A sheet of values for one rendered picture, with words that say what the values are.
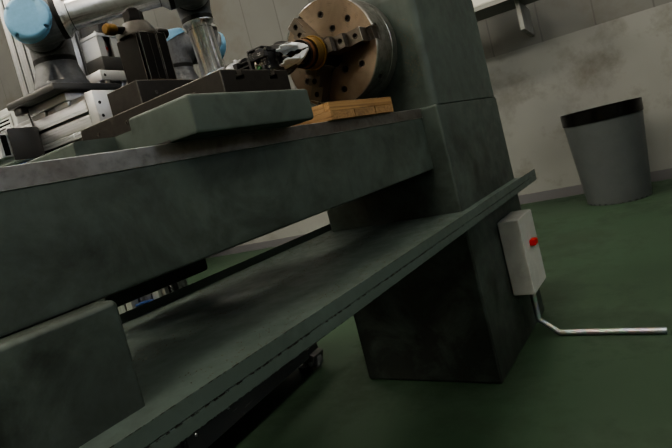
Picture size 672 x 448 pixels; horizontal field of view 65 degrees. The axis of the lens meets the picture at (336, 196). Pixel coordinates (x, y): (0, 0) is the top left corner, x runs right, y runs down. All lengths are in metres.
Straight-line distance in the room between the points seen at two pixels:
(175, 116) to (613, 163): 3.56
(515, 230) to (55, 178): 1.46
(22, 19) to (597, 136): 3.46
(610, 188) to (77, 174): 3.74
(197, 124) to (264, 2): 5.11
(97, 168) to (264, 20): 5.16
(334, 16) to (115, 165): 0.95
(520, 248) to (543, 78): 3.07
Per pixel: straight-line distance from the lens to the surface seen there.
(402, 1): 1.65
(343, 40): 1.48
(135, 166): 0.80
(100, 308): 0.71
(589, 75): 4.78
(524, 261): 1.88
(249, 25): 5.96
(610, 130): 4.06
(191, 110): 0.80
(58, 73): 1.71
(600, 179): 4.14
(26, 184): 0.72
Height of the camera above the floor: 0.78
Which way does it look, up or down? 4 degrees down
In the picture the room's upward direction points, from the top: 14 degrees counter-clockwise
